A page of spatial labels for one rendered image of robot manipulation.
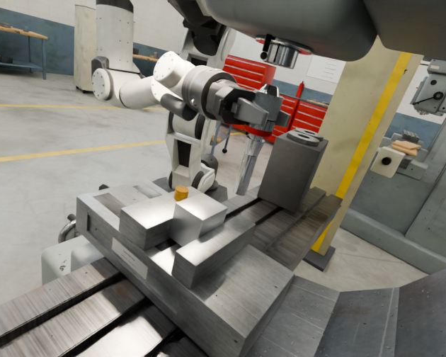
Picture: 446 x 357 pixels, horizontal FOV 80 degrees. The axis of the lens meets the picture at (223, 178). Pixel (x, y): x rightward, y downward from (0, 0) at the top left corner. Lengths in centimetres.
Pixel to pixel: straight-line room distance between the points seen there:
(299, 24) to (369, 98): 182
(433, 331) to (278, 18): 44
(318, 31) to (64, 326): 44
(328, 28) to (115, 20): 59
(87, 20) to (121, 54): 560
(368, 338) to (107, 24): 84
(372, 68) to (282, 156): 149
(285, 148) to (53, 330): 60
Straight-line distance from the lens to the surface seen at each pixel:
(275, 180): 75
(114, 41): 80
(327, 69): 980
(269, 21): 35
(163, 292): 40
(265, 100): 41
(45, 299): 44
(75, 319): 41
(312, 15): 32
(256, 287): 39
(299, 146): 72
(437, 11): 30
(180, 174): 127
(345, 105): 215
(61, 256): 80
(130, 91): 71
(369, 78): 214
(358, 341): 52
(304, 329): 56
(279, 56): 41
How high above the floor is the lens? 126
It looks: 23 degrees down
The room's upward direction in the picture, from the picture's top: 15 degrees clockwise
